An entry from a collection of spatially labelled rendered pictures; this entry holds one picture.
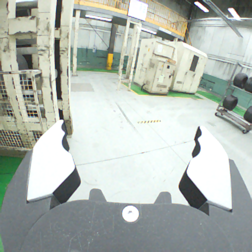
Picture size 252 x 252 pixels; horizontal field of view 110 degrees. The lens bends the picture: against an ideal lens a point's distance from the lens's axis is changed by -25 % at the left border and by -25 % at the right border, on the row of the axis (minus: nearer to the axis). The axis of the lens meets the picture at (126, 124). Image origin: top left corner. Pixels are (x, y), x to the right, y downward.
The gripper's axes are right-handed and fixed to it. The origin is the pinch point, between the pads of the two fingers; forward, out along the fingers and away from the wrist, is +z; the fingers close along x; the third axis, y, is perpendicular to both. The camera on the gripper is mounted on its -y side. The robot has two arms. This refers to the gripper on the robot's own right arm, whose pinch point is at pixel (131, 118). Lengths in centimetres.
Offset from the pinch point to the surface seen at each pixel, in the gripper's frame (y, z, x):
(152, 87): 89, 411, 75
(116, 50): -66, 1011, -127
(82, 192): 102, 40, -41
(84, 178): 101, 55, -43
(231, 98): 75, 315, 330
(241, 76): -1, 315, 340
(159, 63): 5, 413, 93
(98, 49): -72, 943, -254
